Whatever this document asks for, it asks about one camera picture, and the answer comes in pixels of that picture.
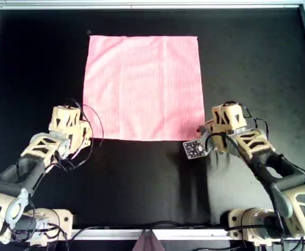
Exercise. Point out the pink cloth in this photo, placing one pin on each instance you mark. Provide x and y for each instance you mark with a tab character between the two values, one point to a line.
142	89

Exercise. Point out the right beige lattice robot arm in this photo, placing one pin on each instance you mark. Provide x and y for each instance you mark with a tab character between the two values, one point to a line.
293	188

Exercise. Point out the right gripper beige finger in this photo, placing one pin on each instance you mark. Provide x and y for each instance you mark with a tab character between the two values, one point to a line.
201	130

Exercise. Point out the right gripper beige lattice body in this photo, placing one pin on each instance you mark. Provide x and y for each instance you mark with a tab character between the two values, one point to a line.
228	117

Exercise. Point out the mauve triangular mount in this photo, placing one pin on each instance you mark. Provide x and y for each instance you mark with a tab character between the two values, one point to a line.
148	243

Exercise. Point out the left beige lattice robot arm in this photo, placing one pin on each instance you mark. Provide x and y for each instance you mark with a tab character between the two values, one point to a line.
37	146

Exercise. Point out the left gripper beige lattice body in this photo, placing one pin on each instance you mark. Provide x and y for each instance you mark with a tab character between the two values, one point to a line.
63	120

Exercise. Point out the black camera circuit board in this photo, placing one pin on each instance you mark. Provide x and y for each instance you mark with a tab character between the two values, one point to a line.
194	149

